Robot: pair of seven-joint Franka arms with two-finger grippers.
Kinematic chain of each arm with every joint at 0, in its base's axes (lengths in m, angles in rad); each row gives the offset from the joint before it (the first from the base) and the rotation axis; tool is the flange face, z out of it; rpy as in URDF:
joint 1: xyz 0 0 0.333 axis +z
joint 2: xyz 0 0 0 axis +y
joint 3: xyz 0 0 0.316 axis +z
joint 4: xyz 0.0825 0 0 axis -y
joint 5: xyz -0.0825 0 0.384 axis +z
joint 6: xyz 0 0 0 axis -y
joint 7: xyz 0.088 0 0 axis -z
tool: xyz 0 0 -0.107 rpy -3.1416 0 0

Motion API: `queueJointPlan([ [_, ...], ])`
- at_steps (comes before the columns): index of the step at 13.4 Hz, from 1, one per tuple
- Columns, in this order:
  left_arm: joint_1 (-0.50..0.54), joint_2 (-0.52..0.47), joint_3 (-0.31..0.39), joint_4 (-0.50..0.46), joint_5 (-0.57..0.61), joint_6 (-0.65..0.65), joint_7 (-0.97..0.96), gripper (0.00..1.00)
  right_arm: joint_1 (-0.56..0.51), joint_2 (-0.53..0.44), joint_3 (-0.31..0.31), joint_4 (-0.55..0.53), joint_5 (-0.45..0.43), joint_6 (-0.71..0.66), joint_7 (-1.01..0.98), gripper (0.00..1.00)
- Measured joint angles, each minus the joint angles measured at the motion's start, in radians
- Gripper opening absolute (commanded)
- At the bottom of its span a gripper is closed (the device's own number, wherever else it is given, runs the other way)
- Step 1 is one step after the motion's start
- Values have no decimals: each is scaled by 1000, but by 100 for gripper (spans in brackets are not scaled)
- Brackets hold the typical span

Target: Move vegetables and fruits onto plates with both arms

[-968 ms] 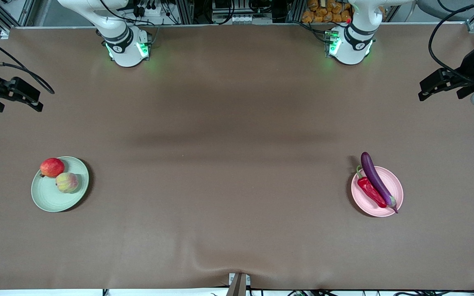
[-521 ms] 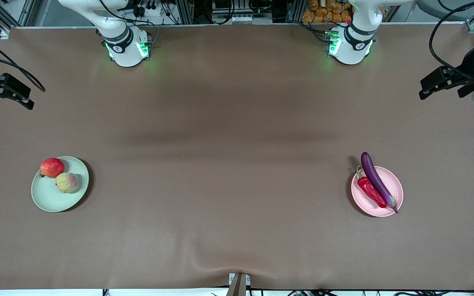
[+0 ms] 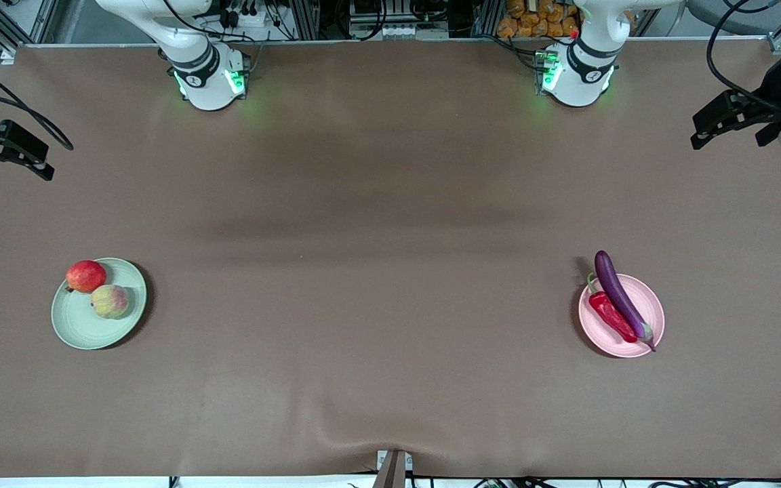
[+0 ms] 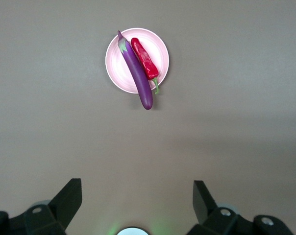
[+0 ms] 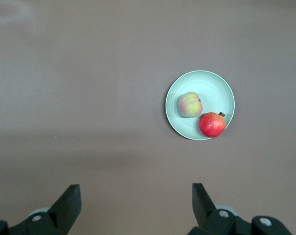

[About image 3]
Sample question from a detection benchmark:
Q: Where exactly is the red apple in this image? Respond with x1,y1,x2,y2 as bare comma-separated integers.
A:
66,260,107,293

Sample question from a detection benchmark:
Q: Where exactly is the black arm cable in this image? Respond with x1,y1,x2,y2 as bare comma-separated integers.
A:
0,54,75,151
706,0,781,115

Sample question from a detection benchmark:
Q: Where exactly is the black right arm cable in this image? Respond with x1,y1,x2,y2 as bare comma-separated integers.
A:
0,54,75,151

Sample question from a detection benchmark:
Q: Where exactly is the green pink peach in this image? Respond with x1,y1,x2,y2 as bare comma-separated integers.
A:
90,285,129,319

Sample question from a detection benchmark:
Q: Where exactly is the purple eggplant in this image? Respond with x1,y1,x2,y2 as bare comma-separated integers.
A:
594,250,658,352

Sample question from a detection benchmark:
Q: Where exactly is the white power strip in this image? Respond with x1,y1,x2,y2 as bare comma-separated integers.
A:
218,8,271,29

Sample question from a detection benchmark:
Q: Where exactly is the pink plate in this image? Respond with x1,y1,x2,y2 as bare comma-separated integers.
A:
578,273,666,359

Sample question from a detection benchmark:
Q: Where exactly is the red chili pepper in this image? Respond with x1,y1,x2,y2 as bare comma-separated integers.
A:
587,273,638,343

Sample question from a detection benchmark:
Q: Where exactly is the grey table edge clamp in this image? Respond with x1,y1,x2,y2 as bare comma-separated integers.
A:
372,449,414,488

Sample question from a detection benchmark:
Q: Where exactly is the brown table cloth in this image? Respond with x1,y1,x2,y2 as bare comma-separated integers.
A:
0,39,781,479

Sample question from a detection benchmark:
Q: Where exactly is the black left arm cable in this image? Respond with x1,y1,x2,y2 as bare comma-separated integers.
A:
706,0,781,115

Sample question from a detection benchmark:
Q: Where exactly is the bag of orange items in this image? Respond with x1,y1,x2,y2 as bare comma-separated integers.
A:
497,0,580,39

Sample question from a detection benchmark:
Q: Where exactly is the grey chair seat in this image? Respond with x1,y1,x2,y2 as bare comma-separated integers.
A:
685,0,771,35

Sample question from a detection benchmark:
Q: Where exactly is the white terminal block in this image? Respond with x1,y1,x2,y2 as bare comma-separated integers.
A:
378,24,433,40

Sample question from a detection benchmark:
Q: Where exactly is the light green plate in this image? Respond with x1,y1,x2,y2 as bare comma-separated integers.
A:
51,258,148,351

